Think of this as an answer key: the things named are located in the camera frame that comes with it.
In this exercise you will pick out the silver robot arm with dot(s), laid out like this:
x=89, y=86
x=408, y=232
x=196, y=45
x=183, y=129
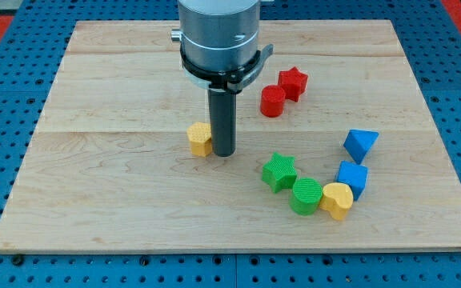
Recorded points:
x=219, y=43

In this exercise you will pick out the yellow heart block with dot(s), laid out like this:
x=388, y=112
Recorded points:
x=337, y=200

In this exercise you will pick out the yellow pentagon block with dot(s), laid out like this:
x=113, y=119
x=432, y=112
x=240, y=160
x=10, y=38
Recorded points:
x=199, y=137

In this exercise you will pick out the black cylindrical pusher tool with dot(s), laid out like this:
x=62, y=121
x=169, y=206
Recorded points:
x=222, y=109

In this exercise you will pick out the green star block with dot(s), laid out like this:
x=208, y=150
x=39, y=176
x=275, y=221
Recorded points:
x=279, y=173

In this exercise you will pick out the red cylinder block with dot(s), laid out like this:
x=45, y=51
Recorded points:
x=272, y=101

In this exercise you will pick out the red star block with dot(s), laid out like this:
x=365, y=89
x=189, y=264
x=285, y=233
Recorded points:
x=294, y=83

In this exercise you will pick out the green cylinder block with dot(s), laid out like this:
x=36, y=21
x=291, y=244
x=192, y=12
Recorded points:
x=305, y=197

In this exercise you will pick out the wooden board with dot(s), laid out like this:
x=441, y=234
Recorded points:
x=109, y=169

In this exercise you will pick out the blue triangle block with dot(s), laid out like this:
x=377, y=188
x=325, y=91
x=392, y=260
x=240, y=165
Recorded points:
x=359, y=142

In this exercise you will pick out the blue cube block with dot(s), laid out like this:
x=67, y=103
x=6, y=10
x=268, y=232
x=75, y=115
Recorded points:
x=354, y=175

